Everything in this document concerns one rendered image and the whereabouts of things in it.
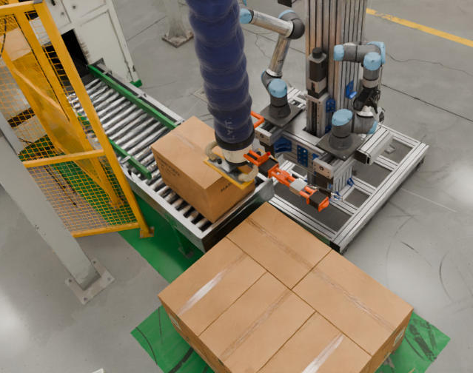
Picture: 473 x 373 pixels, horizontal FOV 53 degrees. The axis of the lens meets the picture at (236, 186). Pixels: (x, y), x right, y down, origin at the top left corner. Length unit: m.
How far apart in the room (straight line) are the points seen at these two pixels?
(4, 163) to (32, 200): 0.35
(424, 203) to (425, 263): 0.57
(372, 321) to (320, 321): 0.30
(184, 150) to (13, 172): 1.07
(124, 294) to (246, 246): 1.14
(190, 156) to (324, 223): 1.17
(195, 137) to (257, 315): 1.28
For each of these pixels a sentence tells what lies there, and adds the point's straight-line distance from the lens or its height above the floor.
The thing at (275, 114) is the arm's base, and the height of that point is 1.07.
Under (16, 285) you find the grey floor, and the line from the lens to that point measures 4.32.
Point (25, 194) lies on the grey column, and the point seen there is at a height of 1.16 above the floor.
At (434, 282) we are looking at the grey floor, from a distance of 3.78.
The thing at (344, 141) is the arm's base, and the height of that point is 1.10.
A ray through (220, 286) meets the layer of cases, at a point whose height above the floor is 0.54.
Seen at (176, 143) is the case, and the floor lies 0.95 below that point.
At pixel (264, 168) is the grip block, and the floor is 1.29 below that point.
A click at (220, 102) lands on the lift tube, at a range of 2.39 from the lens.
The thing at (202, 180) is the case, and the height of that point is 0.95.
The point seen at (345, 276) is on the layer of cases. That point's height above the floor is 0.54.
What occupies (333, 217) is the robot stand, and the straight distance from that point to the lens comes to 3.72.
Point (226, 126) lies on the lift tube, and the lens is 2.53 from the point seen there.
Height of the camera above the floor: 3.22
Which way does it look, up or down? 50 degrees down
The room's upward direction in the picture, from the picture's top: 11 degrees counter-clockwise
